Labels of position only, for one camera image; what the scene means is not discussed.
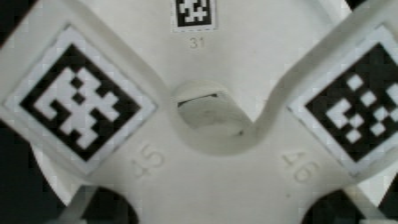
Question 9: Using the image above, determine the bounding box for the white cylindrical table leg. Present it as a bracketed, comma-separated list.
[172, 80, 252, 156]

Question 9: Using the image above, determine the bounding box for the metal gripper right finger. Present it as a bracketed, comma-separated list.
[302, 184, 398, 224]

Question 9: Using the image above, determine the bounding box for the white cross-shaped table base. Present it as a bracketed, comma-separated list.
[0, 0, 398, 224]

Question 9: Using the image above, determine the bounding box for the white round table top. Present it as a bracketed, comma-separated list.
[32, 0, 398, 208]

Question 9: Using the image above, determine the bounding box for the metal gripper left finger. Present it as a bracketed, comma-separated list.
[51, 185, 138, 224]

